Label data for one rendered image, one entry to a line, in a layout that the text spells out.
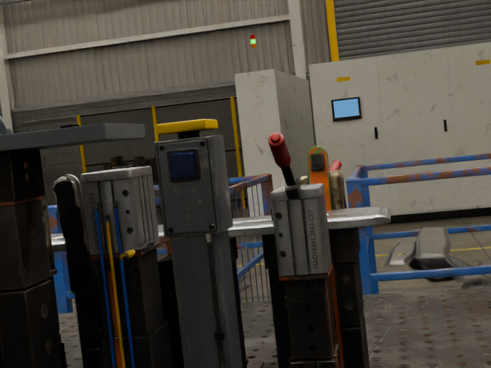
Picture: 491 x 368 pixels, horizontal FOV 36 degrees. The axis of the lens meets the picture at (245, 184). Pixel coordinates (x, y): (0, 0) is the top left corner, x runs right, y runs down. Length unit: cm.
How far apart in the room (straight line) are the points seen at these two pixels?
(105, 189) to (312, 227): 29
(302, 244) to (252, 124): 817
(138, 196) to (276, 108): 806
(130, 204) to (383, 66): 809
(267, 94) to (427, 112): 192
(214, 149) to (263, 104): 828
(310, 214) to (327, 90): 808
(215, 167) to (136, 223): 23
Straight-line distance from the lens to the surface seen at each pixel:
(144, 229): 107
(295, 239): 100
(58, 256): 338
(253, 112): 915
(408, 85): 904
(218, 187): 86
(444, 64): 907
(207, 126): 86
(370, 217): 111
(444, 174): 296
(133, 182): 105
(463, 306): 182
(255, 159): 916
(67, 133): 86
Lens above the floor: 113
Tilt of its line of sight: 3 degrees down
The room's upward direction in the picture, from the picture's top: 6 degrees counter-clockwise
